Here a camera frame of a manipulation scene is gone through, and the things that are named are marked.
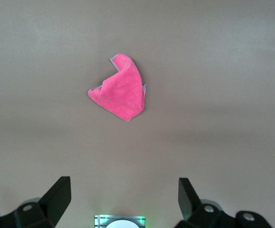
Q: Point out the brown table cover sheet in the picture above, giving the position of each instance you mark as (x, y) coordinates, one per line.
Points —
(199, 71)

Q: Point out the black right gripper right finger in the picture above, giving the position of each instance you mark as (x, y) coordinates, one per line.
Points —
(187, 199)

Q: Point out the pink microfibre towel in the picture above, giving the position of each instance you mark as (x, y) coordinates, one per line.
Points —
(123, 95)

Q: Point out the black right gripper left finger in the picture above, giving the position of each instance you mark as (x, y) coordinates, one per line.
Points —
(56, 197)

